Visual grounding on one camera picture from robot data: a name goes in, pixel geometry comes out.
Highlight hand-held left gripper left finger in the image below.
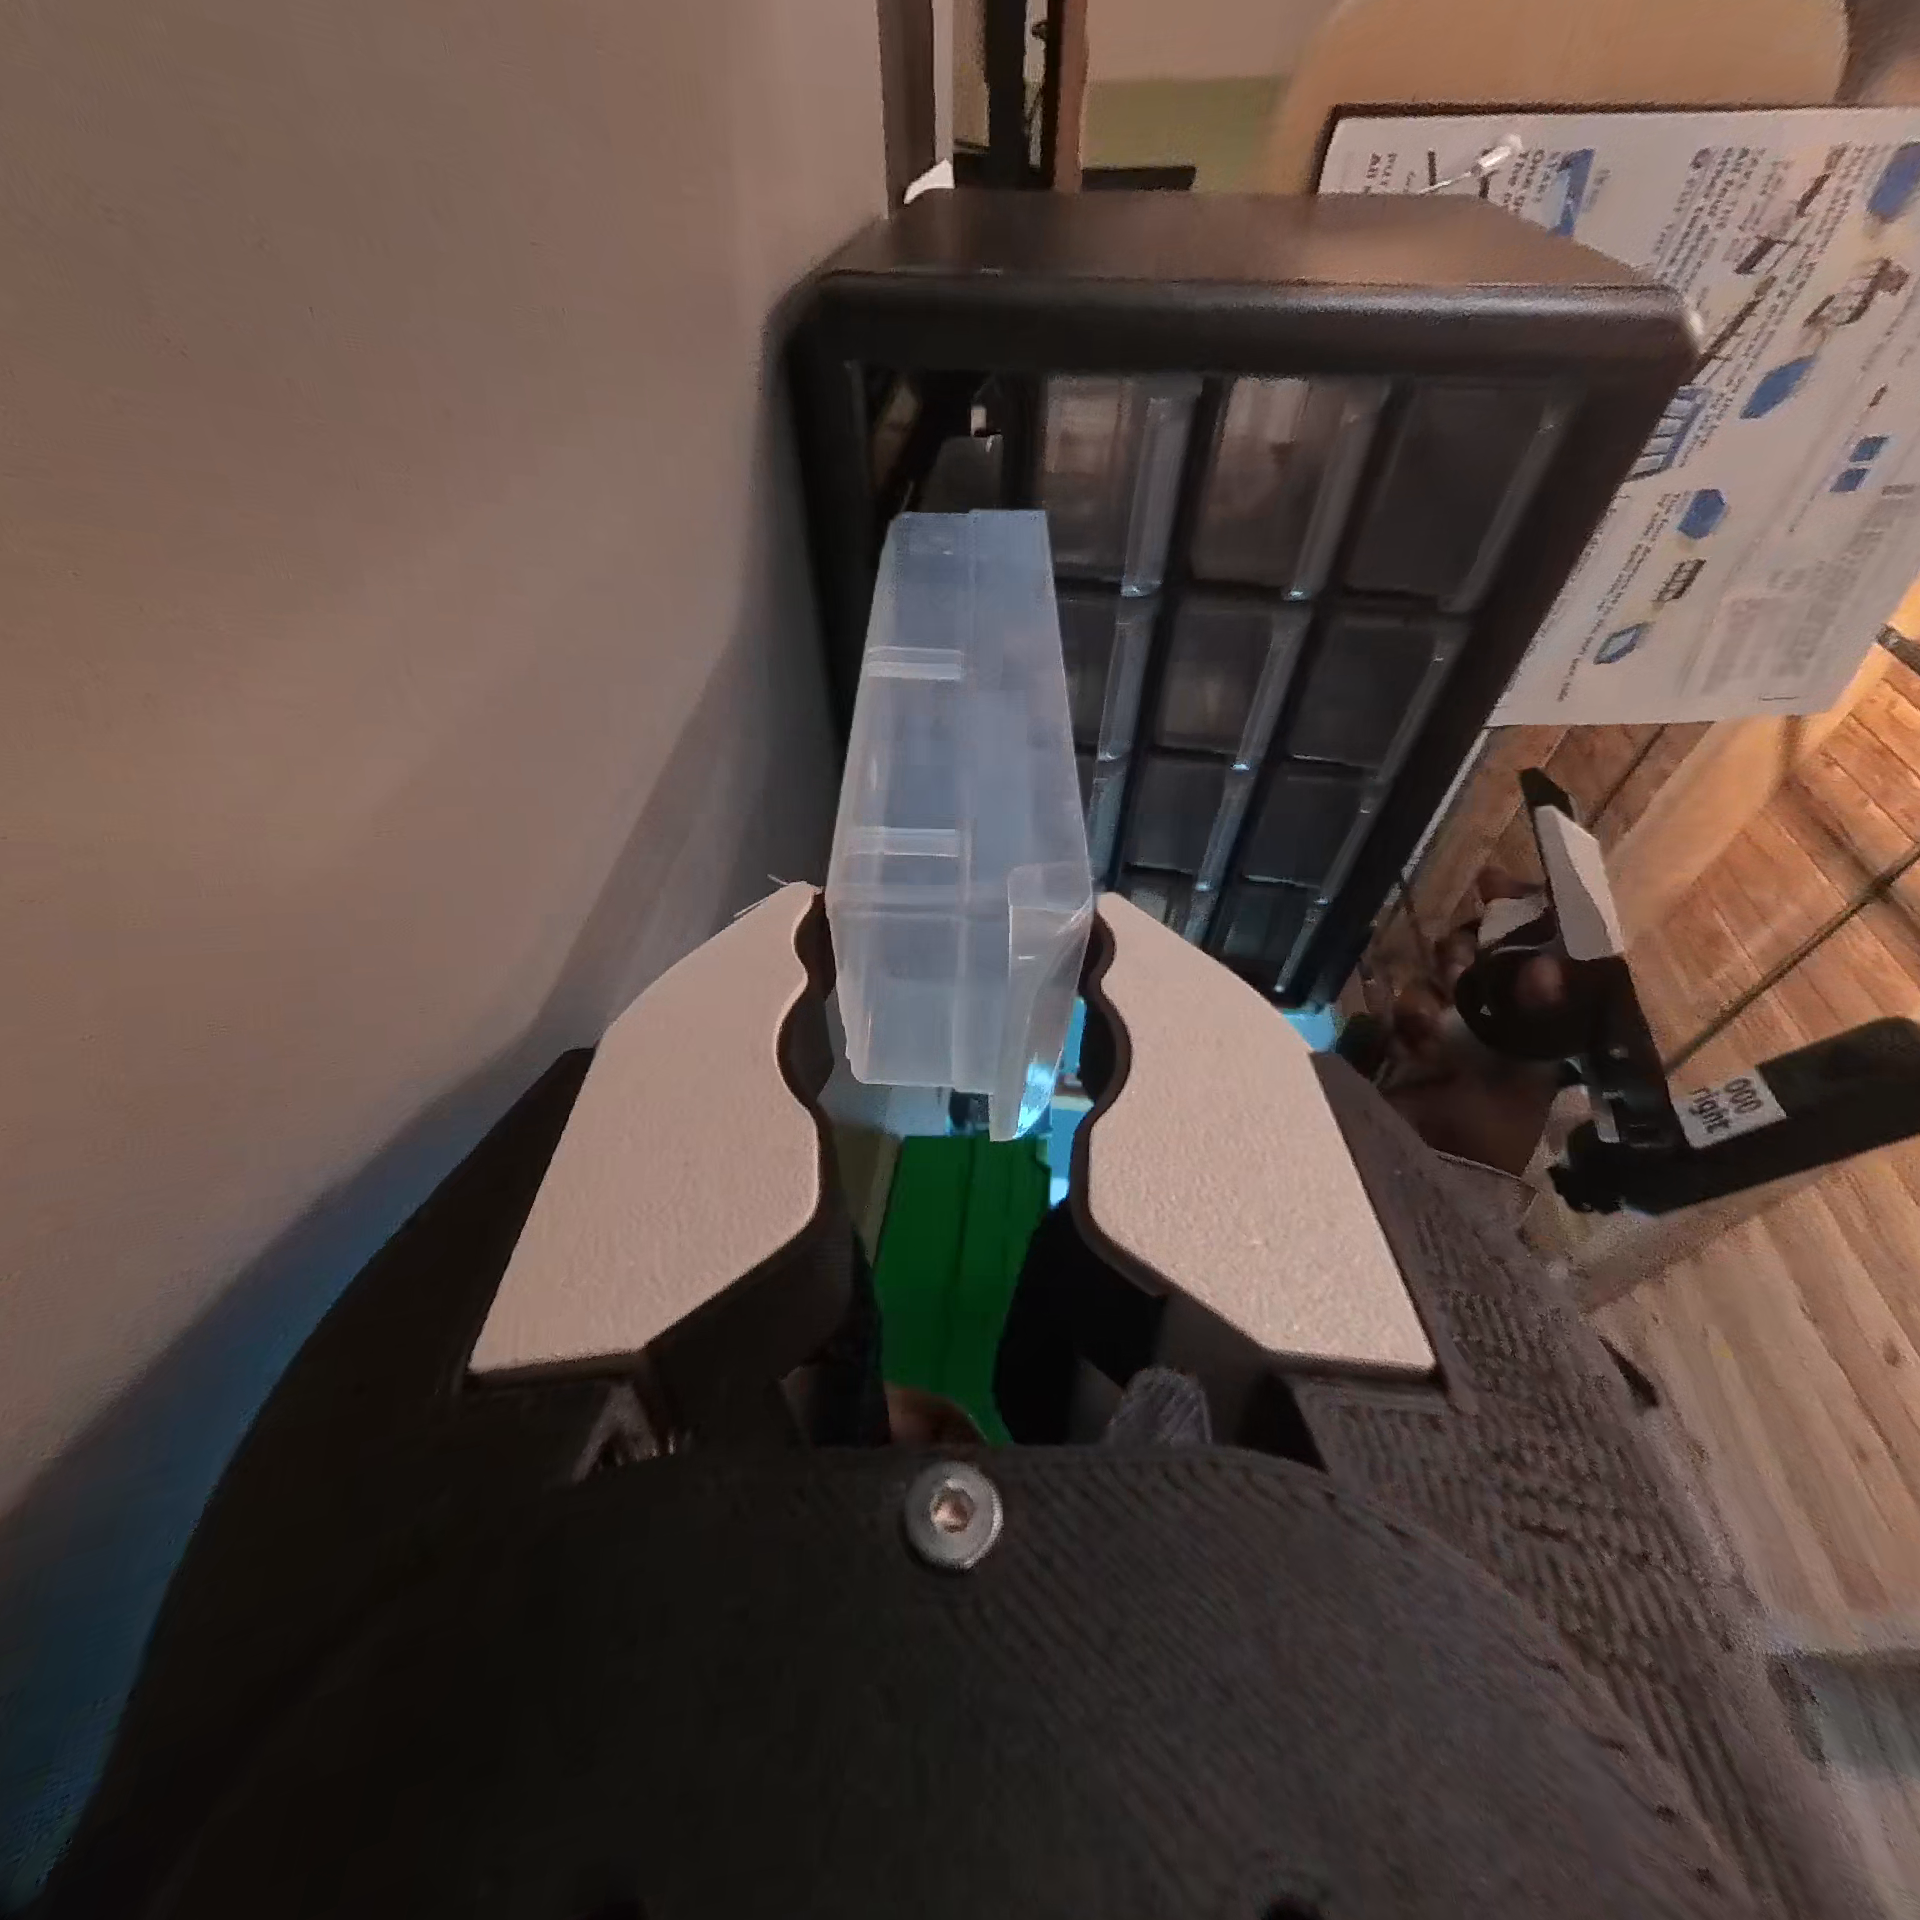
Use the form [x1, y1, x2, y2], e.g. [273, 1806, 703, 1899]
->
[467, 884, 844, 1377]

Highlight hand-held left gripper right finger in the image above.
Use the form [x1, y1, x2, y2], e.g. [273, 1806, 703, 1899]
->
[1077, 906, 1445, 1388]

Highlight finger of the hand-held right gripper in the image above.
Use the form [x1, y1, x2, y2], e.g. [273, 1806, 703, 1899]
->
[1518, 770, 1629, 966]

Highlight green plastic bin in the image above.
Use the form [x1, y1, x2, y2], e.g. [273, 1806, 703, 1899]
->
[879, 1132, 1054, 1447]

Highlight clear plastic drawer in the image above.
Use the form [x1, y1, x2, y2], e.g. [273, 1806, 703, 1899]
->
[826, 513, 1096, 1145]

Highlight black drawer cabinet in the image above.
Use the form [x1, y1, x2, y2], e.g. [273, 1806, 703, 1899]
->
[781, 192, 1702, 1012]

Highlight rows of clear cabinet drawers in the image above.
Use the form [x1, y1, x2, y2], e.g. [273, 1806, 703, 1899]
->
[1034, 376, 1559, 992]

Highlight person's right hand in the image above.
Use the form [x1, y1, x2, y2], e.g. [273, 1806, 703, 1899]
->
[1497, 949, 1581, 1042]

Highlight white instruction poster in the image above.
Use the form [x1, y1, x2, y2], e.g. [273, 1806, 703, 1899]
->
[1315, 106, 1920, 730]

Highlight black metal stand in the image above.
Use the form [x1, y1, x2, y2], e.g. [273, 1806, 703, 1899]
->
[879, 0, 1090, 203]

